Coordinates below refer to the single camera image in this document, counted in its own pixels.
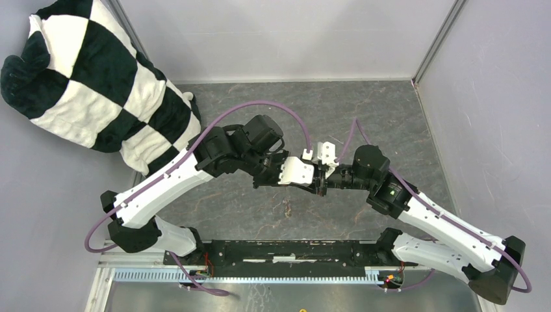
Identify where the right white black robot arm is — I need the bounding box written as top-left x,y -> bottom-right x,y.
302,142 -> 532,305

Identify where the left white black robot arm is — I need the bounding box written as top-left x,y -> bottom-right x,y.
102,115 -> 288,265

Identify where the silver toothed metal strip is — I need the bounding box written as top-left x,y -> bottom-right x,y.
112,266 -> 405,285

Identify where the black white checkered blanket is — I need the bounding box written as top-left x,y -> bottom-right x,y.
1,1 -> 201,176

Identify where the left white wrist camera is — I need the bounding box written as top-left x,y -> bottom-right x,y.
277,149 -> 314,186

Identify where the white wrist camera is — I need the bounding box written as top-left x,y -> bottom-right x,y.
312,142 -> 339,179
277,149 -> 314,186

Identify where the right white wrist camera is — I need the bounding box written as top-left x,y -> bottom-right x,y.
312,142 -> 339,179

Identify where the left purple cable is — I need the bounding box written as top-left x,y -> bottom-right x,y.
84,100 -> 313,254

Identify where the purple cable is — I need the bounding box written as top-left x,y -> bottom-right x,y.
84,100 -> 313,254
335,118 -> 532,294

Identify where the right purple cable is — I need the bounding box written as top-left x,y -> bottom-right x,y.
335,118 -> 532,294

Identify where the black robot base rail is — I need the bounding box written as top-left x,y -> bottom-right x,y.
163,227 -> 402,278

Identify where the right aluminium corner post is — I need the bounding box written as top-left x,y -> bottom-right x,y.
411,0 -> 468,88

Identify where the aluminium corner post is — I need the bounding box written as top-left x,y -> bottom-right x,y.
411,0 -> 468,88
105,0 -> 149,59

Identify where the left aluminium corner post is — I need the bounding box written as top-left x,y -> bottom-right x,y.
105,0 -> 149,59

